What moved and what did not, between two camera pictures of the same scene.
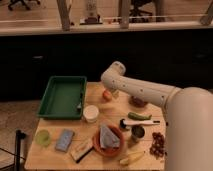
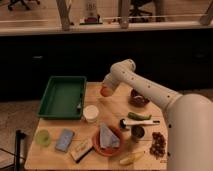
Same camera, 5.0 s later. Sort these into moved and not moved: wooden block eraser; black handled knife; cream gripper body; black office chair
Moved: cream gripper body
Not moved: wooden block eraser; black office chair; black handled knife
